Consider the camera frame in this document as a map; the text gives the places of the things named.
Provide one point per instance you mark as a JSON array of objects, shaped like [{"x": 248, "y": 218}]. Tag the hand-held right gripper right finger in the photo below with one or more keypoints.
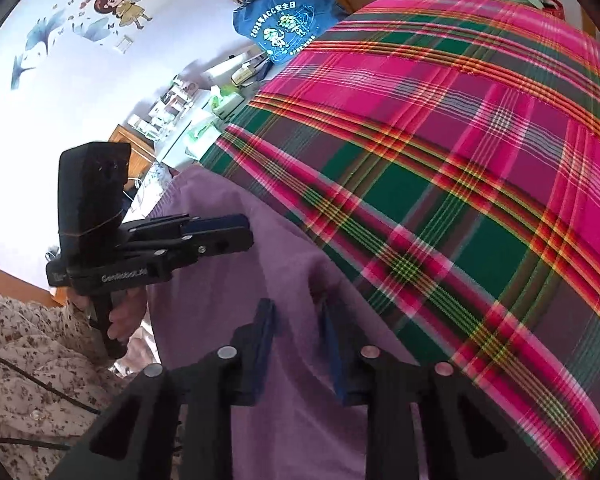
[{"x": 330, "y": 345}]

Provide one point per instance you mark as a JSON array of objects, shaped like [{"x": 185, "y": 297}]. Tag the purple fleece pants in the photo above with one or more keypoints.
[{"x": 290, "y": 275}]

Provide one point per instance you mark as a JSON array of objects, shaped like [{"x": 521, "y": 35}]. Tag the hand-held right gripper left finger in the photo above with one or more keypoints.
[{"x": 267, "y": 330}]

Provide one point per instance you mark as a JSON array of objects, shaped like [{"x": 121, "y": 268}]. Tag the green tissue pack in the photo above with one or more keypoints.
[
  {"x": 226, "y": 102},
  {"x": 200, "y": 132}
]

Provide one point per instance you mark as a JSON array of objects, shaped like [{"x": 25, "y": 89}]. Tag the blue printed tote bag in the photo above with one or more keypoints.
[{"x": 285, "y": 15}]

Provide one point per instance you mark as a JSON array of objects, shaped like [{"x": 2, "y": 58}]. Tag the person's left hand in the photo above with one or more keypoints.
[{"x": 130, "y": 310}]

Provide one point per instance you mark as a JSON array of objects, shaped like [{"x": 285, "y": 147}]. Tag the person's left forearm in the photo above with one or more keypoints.
[{"x": 25, "y": 340}]

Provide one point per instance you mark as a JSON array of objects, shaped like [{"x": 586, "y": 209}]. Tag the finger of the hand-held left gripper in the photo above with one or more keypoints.
[
  {"x": 220, "y": 223},
  {"x": 225, "y": 244}
]

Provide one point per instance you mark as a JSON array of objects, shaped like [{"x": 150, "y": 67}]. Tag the pink green plaid blanket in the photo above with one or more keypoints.
[{"x": 455, "y": 160}]

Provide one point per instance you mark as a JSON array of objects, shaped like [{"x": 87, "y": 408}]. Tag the cartoon wall sticker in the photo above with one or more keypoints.
[{"x": 125, "y": 5}]

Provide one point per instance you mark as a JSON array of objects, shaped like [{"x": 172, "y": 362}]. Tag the desk with printed cover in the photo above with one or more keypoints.
[{"x": 205, "y": 110}]

